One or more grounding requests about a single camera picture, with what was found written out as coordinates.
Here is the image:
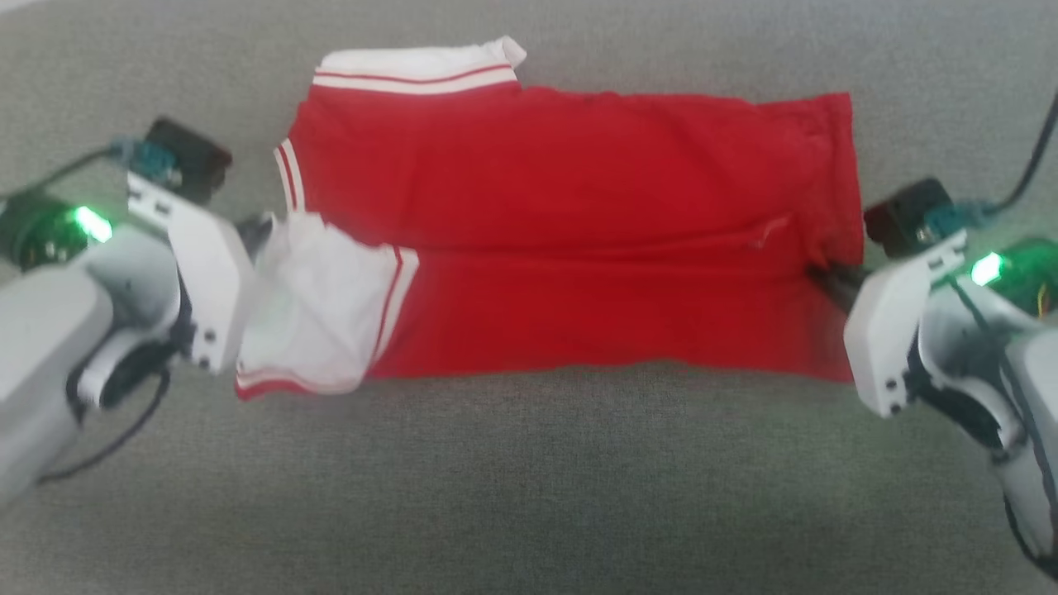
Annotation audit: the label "left camera cable teal plug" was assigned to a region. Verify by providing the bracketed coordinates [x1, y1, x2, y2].
[0, 136, 181, 203]

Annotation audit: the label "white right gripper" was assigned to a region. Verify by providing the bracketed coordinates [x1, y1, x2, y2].
[804, 231, 1058, 418]

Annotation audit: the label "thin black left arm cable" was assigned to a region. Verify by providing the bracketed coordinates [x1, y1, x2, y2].
[35, 368, 172, 486]

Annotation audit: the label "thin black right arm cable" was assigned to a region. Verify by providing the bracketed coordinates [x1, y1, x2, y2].
[946, 277, 1058, 571]

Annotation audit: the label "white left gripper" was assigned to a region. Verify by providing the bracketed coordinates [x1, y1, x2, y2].
[0, 174, 278, 374]

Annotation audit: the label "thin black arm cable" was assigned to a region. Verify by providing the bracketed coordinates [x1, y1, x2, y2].
[35, 368, 172, 486]
[946, 277, 1058, 571]

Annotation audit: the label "red and white shorts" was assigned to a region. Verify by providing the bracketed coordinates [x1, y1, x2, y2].
[234, 36, 865, 402]

